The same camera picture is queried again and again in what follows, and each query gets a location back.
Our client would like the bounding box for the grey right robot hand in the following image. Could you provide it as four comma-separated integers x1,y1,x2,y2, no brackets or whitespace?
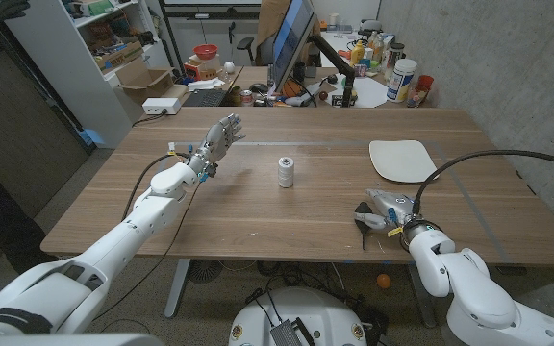
353,187,420,235

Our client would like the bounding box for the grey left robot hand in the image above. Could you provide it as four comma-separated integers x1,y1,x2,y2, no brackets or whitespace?
190,112,247,167

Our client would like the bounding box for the black rubber air blower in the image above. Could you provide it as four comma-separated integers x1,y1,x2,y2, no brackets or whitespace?
353,201,374,252

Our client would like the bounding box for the white plate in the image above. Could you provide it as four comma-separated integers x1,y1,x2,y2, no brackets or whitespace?
368,139,440,185

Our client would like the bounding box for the white thread spool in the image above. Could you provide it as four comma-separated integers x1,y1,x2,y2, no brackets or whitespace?
277,156,295,189

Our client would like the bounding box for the black keyboard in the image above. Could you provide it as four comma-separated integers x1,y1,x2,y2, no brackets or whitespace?
182,88,228,108

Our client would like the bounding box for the white power box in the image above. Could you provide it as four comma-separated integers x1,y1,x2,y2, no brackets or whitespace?
141,97,183,116

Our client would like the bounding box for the grey table leg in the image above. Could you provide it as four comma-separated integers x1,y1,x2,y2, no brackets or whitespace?
164,258,192,319
406,263,438,330

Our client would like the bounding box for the orange basketball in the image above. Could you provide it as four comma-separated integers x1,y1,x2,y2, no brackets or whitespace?
281,79,303,99

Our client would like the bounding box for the white handheld device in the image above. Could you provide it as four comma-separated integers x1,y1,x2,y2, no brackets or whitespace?
284,94,317,108

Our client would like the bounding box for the red bowl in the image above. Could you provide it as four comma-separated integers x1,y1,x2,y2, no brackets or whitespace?
192,43,219,62

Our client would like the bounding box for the open cardboard box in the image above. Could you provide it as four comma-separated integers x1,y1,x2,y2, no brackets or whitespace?
114,57,175,105

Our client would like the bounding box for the black office chair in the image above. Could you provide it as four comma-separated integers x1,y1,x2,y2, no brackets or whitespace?
236,37,257,66

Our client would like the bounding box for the white paper sheet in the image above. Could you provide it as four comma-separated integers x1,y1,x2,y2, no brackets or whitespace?
324,76,390,109

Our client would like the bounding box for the black computer monitor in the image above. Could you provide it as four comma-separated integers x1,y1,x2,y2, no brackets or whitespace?
270,0,317,95

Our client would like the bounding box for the white canister blue label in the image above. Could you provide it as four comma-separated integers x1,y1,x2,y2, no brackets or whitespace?
386,58,418,104

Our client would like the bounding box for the cardboard box green print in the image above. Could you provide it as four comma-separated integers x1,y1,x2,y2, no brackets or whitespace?
94,40,144,74

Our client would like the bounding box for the brown jacket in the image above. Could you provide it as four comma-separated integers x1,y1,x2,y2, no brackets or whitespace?
256,0,322,66

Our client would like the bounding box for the white robot torso base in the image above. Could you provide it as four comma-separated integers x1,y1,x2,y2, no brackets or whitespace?
228,286,368,346

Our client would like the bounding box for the glass jar black lid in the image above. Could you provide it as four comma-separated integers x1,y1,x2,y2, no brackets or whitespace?
388,42,406,73

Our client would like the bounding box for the yellow mustard bottle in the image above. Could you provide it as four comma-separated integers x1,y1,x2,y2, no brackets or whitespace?
349,40,365,67

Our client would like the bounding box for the white shelf unit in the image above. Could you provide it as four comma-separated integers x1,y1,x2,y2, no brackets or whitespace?
5,0,172,149

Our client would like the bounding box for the person in dark clothes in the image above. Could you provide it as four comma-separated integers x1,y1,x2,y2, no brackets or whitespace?
0,151,62,280

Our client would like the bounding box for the black power cord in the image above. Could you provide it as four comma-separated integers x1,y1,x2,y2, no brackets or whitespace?
131,111,167,129

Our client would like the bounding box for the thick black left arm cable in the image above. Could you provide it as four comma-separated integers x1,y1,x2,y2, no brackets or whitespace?
121,151,191,223

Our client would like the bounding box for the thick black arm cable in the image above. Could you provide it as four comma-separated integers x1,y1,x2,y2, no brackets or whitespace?
121,151,191,223
411,149,554,217

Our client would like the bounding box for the thin black cable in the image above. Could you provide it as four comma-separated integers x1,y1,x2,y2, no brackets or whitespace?
92,176,207,322

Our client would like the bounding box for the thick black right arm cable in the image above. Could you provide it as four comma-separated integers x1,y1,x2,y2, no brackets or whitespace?
411,149,554,217

